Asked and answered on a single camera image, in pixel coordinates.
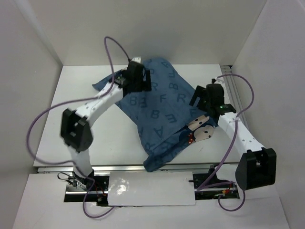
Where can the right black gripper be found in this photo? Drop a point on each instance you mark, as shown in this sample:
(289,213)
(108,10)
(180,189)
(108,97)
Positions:
(199,92)

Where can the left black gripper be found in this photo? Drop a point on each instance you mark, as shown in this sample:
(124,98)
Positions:
(145,85)

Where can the blue letter print pillowcase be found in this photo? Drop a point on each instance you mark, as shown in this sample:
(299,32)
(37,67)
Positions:
(166,123)

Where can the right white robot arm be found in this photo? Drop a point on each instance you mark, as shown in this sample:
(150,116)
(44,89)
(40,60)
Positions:
(257,165)

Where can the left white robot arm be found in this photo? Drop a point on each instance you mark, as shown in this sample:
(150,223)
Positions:
(76,124)

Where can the white cover plate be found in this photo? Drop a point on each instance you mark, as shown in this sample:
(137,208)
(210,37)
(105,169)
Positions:
(137,189)

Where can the aluminium side rail frame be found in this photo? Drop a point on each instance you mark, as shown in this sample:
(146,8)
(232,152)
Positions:
(233,90)

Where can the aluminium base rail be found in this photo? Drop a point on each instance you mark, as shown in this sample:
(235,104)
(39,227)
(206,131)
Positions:
(75,191)

